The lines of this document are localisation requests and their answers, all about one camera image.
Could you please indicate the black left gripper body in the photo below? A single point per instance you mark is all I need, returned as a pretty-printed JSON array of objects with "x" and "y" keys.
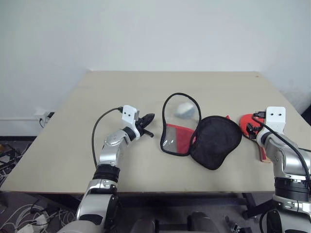
[{"x": 142, "y": 125}]

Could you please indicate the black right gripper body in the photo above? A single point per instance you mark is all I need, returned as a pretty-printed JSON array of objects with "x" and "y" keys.
[{"x": 255, "y": 132}]

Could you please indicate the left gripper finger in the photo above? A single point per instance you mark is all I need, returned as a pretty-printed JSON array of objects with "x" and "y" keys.
[
  {"x": 149, "y": 133},
  {"x": 148, "y": 118}
]

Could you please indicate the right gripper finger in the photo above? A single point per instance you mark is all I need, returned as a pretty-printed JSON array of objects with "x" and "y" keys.
[
  {"x": 250, "y": 127},
  {"x": 252, "y": 135}
]

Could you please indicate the red table tennis paddle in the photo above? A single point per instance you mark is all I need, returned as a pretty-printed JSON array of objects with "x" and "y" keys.
[{"x": 244, "y": 121}]

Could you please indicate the black mesh pouch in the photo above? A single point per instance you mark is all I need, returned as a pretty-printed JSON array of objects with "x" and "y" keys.
[{"x": 213, "y": 143}]

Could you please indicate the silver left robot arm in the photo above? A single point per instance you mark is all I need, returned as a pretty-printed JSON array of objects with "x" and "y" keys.
[{"x": 109, "y": 155}]

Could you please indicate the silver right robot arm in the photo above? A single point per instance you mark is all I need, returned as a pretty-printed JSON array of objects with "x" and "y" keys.
[{"x": 289, "y": 157}]

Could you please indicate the white crumpled wad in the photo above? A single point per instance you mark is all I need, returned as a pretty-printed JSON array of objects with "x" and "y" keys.
[{"x": 184, "y": 109}]

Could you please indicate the black metal rack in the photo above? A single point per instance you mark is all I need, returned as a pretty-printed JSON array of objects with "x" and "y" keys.
[{"x": 9, "y": 155}]

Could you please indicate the white power strip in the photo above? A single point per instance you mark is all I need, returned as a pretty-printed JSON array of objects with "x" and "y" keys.
[{"x": 36, "y": 222}]

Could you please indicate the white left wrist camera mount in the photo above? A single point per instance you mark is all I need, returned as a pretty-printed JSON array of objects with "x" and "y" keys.
[{"x": 128, "y": 114}]

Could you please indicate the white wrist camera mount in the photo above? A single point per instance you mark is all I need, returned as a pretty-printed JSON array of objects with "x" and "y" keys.
[
  {"x": 275, "y": 121},
  {"x": 128, "y": 114}
]

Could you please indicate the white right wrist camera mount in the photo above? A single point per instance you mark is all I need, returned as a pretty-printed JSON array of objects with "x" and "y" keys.
[{"x": 275, "y": 121}]

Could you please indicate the small metal bracket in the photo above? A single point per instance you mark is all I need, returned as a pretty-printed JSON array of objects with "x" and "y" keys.
[{"x": 234, "y": 227}]

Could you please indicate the white wall socket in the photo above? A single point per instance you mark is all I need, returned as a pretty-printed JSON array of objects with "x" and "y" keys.
[{"x": 43, "y": 119}]

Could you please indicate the white wall skirting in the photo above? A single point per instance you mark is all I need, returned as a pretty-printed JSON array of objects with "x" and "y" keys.
[{"x": 17, "y": 126}]

